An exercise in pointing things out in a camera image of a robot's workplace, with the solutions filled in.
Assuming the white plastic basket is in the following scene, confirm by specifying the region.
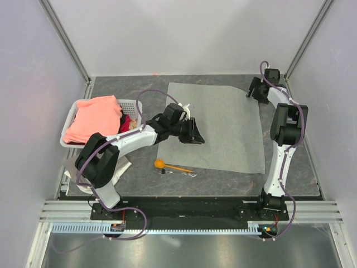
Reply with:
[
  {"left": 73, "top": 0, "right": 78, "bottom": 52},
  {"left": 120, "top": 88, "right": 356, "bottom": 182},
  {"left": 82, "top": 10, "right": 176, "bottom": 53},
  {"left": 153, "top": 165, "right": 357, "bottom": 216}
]
[{"left": 60, "top": 99, "right": 142, "bottom": 149}]

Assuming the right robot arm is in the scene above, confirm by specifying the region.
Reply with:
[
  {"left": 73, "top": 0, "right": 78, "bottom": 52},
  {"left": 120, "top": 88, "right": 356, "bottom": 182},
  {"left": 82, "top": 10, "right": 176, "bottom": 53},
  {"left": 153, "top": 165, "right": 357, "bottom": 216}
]
[{"left": 246, "top": 61, "right": 308, "bottom": 220}]

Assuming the dark red cloth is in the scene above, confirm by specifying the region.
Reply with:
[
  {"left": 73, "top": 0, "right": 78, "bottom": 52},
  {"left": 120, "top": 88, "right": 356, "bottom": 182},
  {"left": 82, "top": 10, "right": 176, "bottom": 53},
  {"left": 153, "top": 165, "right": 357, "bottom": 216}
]
[{"left": 119, "top": 113, "right": 131, "bottom": 133}]

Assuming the grey and white cloth pile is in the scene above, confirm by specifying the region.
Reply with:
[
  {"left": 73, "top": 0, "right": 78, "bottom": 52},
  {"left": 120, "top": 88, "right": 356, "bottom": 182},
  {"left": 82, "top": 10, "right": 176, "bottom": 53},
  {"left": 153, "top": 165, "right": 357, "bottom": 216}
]
[{"left": 63, "top": 155, "right": 132, "bottom": 196}]

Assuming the orange plastic spoon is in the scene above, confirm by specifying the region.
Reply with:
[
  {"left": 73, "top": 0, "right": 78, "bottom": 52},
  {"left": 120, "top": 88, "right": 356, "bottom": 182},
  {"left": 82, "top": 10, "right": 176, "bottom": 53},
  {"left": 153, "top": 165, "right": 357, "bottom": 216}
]
[{"left": 154, "top": 159, "right": 193, "bottom": 173}]

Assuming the right aluminium frame post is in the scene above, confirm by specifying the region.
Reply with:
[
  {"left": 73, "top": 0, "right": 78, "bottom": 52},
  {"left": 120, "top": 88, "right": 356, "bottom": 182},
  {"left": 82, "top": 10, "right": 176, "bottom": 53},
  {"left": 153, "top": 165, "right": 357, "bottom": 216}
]
[{"left": 284, "top": 0, "right": 335, "bottom": 82}]

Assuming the clear-handled metal fork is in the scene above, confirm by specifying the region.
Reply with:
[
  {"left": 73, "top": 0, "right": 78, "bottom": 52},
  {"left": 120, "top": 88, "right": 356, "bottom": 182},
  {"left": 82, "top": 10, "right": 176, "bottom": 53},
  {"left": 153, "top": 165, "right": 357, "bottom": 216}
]
[{"left": 153, "top": 168, "right": 197, "bottom": 178}]

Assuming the left aluminium frame post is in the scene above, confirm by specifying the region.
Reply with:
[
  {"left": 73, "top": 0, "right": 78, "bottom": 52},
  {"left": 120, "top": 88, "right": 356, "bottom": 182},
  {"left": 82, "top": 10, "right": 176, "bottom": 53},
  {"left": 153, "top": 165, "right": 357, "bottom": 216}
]
[{"left": 38, "top": 0, "right": 91, "bottom": 84}]

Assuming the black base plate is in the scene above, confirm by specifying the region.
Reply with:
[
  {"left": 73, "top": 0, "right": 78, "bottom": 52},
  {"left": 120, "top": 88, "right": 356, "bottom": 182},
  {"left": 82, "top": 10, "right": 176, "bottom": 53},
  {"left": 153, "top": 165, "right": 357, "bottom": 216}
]
[{"left": 91, "top": 196, "right": 290, "bottom": 221}]

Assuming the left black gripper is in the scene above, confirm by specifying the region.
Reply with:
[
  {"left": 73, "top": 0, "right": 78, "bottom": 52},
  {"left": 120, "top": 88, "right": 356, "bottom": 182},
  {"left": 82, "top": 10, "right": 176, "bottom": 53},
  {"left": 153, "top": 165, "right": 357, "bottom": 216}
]
[{"left": 170, "top": 117, "right": 204, "bottom": 145}]

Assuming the grey cloth napkin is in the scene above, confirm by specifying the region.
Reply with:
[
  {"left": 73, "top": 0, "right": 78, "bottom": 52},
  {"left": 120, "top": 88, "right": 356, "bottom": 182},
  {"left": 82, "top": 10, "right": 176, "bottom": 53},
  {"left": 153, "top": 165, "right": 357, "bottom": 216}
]
[{"left": 157, "top": 83, "right": 266, "bottom": 174}]

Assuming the aluminium frame post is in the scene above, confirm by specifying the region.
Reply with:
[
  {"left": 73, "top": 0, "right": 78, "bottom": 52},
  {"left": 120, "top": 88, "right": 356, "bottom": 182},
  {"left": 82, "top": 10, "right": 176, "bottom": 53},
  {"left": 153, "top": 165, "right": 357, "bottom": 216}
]
[
  {"left": 38, "top": 0, "right": 91, "bottom": 84},
  {"left": 284, "top": 0, "right": 335, "bottom": 82}
]

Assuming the blue-grey cable duct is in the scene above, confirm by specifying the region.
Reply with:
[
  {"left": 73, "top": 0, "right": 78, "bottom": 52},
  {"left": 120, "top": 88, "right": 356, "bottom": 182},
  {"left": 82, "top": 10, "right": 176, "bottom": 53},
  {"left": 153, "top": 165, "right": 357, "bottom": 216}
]
[{"left": 51, "top": 222, "right": 277, "bottom": 235}]

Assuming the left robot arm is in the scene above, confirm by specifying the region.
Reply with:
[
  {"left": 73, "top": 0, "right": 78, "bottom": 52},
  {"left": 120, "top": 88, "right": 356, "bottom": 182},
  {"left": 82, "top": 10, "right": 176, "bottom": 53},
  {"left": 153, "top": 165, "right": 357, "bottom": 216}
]
[{"left": 75, "top": 103, "right": 205, "bottom": 219}]

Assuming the beige patterned cloth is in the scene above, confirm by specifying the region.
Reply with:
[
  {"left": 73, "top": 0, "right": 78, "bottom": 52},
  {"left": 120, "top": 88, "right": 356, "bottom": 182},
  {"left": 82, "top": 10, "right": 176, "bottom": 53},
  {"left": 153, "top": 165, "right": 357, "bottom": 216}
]
[{"left": 129, "top": 119, "right": 137, "bottom": 131}]

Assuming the salmon pink folded cloth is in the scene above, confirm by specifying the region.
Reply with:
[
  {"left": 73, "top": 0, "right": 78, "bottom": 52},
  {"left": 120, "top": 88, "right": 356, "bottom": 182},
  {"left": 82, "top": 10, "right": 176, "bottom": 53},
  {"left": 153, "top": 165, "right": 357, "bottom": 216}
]
[{"left": 63, "top": 95, "right": 123, "bottom": 143}]

